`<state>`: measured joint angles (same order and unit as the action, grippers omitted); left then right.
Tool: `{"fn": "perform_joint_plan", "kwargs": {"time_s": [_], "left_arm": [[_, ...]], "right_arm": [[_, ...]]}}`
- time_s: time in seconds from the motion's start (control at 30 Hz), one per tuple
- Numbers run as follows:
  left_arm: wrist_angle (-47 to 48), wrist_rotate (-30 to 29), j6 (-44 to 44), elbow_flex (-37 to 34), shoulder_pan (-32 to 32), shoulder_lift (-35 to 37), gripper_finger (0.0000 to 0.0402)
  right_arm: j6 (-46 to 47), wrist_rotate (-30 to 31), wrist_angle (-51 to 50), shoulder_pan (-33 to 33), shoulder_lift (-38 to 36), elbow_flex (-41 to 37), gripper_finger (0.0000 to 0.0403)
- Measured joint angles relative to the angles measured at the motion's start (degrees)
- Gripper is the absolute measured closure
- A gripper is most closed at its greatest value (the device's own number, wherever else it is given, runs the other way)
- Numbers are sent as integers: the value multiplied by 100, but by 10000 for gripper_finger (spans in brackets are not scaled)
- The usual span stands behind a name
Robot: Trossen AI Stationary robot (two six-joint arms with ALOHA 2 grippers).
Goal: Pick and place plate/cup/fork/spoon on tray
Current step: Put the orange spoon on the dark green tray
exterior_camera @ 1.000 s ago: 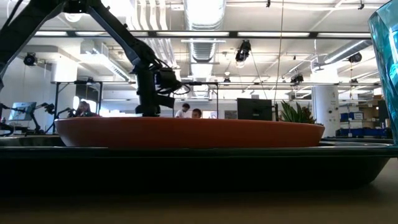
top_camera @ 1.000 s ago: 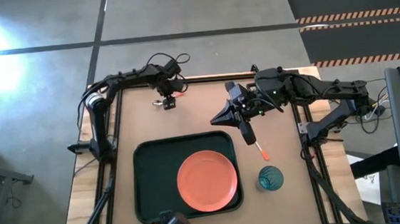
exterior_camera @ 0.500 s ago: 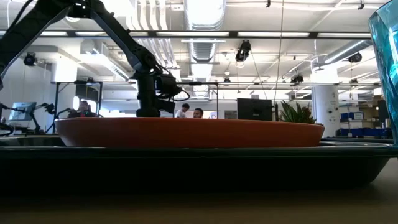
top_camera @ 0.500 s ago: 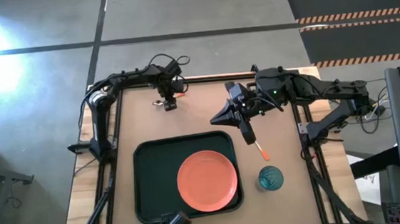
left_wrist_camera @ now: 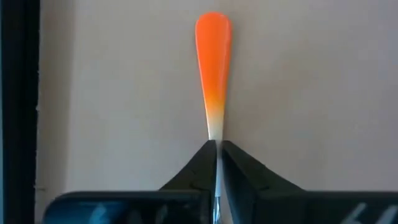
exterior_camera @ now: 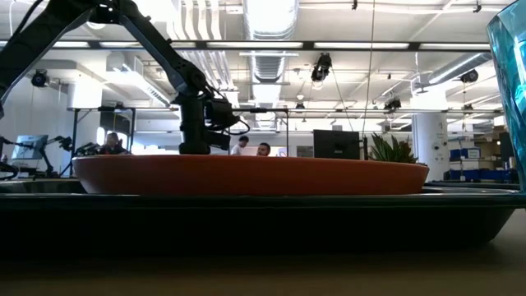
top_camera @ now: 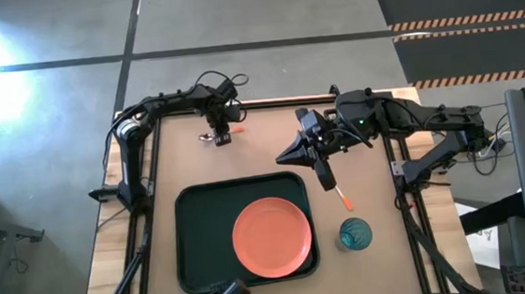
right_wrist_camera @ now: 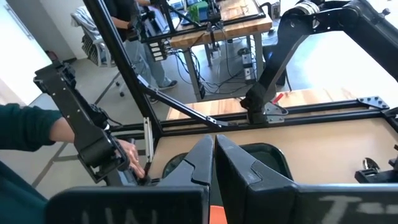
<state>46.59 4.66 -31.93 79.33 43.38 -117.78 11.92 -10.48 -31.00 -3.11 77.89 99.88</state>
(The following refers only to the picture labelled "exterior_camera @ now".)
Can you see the orange plastic plate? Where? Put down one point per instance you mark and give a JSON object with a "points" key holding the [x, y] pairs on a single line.
{"points": [[246, 174]]}

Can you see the dark green tray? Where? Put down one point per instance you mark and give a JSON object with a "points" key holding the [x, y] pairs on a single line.
{"points": [[246, 222]]}

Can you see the blue faceted plastic cup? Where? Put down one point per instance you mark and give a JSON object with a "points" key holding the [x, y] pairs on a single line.
{"points": [[511, 103]]}

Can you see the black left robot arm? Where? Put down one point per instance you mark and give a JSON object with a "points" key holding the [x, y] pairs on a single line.
{"points": [[156, 49]]}

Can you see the person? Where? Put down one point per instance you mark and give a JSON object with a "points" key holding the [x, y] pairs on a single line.
{"points": [[239, 146], [264, 149], [112, 144]]}

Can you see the black ceiling spotlight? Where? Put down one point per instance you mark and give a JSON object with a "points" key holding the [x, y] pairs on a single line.
{"points": [[40, 78], [321, 67], [469, 76]]}

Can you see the black computer monitor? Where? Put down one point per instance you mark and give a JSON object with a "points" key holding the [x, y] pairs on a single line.
{"points": [[336, 144]]}

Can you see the light grey computer monitor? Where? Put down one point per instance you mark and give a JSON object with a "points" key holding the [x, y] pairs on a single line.
{"points": [[29, 146]]}

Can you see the succulent plant in black pot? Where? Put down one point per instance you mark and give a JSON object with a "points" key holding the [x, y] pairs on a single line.
{"points": [[390, 152]]}

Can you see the white round pillar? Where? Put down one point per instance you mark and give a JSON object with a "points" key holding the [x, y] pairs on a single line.
{"points": [[430, 140]]}

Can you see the blue storage bins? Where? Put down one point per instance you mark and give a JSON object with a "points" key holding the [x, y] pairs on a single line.
{"points": [[472, 164]]}

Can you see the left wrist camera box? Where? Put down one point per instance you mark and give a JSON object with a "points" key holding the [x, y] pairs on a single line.
{"points": [[220, 113]]}

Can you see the black background workstation frame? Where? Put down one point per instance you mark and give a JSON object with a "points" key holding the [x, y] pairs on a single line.
{"points": [[287, 131], [75, 131]]}

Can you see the black aluminium rig frame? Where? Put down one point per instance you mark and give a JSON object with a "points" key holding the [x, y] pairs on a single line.
{"points": [[415, 46]]}

